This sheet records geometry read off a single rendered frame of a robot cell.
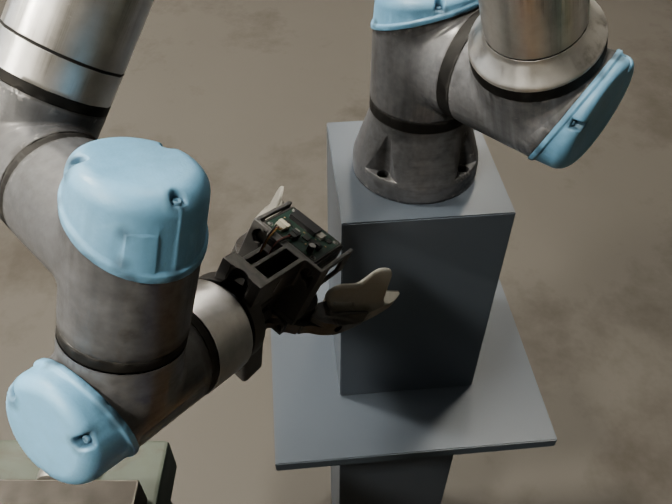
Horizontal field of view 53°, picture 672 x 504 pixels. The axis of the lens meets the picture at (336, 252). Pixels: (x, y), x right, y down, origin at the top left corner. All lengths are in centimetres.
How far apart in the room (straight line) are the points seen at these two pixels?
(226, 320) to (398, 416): 58
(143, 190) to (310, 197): 215
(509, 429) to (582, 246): 147
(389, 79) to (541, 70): 19
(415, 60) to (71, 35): 36
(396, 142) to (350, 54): 259
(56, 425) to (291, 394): 65
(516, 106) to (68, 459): 44
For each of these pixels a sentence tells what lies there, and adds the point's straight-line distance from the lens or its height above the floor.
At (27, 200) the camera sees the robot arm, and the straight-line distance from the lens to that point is 40.
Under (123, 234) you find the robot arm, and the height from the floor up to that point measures 139.
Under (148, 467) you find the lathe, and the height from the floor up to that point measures 93.
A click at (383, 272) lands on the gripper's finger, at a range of 59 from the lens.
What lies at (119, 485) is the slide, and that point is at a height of 97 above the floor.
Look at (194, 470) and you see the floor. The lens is 183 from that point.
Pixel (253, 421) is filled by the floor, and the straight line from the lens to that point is 188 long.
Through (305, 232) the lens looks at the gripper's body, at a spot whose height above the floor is 123.
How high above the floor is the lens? 161
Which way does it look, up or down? 45 degrees down
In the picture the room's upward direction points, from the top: straight up
